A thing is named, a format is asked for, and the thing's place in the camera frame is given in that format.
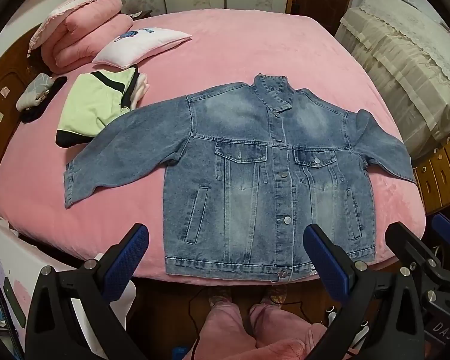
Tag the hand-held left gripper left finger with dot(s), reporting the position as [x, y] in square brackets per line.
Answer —
[129, 258]

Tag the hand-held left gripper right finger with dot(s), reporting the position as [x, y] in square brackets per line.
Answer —
[328, 266]

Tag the blue denim jacket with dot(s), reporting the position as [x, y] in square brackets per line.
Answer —
[247, 195]

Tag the wooden drawer cabinet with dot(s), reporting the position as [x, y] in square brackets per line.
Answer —
[444, 172]

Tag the person's pink pants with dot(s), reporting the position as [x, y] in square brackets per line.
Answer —
[228, 333]

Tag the green and black garment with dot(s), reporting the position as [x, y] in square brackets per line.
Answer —
[90, 101]

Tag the pale pink folded cloth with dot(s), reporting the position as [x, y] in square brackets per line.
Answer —
[141, 88]

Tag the cream lace furniture cover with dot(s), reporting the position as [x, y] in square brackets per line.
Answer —
[408, 56]

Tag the black cloth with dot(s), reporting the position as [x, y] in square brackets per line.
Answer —
[56, 90]

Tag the grey patterned cloth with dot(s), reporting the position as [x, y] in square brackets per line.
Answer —
[33, 92]

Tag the wooden headboard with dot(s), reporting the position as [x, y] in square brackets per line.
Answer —
[3, 93]

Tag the white printed pillow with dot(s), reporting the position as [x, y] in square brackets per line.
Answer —
[142, 45]

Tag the pink folded quilt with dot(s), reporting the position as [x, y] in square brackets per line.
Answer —
[86, 41]

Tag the pink bed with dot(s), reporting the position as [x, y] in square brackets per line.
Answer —
[247, 45]

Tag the pink lace-trimmed pillow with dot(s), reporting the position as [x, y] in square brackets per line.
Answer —
[65, 9]

